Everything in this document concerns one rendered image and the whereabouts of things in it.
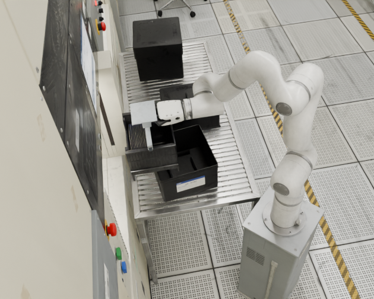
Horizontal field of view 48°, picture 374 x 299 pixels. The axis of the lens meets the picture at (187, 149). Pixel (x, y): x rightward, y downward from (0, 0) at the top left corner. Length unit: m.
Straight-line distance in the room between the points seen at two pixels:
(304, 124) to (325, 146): 1.86
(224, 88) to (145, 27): 1.21
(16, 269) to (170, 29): 2.17
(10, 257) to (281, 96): 0.97
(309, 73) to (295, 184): 0.42
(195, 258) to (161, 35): 1.37
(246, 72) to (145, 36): 1.23
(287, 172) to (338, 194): 1.49
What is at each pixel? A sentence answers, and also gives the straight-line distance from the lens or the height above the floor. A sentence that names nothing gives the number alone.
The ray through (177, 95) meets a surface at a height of 0.86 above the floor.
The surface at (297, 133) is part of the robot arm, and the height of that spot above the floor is 1.36.
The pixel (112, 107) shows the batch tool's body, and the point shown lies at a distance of 1.83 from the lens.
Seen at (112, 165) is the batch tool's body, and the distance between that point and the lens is 2.04.
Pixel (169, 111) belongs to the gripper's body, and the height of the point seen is 1.27.
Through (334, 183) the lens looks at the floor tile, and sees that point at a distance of 3.09.
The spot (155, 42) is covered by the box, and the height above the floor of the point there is 1.01.
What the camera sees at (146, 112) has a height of 1.27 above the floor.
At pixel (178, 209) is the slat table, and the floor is 0.76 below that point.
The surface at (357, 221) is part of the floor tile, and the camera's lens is 2.96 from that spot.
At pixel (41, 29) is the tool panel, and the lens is 0.89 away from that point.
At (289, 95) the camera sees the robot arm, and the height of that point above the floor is 1.56.
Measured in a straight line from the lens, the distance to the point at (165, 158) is 1.73.
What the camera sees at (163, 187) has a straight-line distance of 1.89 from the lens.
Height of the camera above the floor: 2.42
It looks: 49 degrees down
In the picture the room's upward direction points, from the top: 5 degrees counter-clockwise
